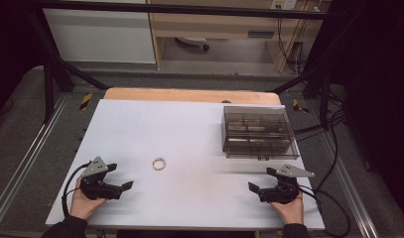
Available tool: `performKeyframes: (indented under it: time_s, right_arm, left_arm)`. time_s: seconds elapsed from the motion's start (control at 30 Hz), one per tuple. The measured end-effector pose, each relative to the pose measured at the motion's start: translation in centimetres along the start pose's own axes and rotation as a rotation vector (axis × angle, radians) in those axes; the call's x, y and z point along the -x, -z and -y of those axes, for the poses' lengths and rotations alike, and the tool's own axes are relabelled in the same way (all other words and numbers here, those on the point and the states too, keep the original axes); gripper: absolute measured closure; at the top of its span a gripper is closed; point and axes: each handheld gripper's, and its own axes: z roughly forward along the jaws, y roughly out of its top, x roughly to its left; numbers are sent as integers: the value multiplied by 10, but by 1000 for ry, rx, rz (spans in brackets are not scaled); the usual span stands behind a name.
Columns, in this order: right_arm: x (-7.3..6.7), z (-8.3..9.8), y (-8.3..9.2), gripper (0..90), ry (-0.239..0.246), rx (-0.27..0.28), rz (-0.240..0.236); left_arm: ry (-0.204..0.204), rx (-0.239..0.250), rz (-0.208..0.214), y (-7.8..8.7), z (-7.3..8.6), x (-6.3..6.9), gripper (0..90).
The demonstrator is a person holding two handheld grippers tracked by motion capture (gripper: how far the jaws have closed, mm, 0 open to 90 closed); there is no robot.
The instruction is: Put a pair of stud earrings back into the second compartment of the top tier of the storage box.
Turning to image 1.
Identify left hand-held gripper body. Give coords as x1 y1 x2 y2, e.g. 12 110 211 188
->
78 156 123 201

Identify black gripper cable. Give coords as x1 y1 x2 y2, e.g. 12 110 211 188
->
61 161 92 218
297 183 352 238

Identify aluminium floor rail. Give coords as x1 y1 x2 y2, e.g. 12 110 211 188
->
321 131 380 238
0 93 70 233

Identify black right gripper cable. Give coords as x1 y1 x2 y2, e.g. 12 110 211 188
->
297 183 352 238

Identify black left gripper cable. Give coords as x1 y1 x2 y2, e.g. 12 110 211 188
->
61 161 92 218

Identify transparent grey compartment box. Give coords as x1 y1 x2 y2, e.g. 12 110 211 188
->
220 105 301 162

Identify yellow black floor tape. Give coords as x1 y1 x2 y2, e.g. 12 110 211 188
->
78 92 93 111
292 98 310 114

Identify hanging cable bundle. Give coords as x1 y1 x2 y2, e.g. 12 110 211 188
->
276 6 323 74

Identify white cabinet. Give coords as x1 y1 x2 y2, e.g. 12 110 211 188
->
42 7 157 64

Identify person's left hand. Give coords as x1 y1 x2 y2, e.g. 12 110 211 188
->
68 178 108 221

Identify white table board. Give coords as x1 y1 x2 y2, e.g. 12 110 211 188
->
45 98 326 232

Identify person's right hand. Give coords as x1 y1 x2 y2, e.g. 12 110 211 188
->
270 192 305 225

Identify light wooden desk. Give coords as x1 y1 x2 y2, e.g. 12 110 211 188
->
145 0 334 72

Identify black floor cables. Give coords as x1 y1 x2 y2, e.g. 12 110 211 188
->
294 107 347 194

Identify black metal frame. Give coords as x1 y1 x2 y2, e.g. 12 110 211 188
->
24 0 342 125

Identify wooden table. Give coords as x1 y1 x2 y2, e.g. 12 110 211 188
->
102 86 283 106

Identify office chair base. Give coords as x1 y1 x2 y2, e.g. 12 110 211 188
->
174 36 210 53

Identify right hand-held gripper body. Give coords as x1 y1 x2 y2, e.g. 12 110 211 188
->
257 163 316 204

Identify wall power socket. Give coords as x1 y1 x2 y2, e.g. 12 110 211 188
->
270 0 299 11

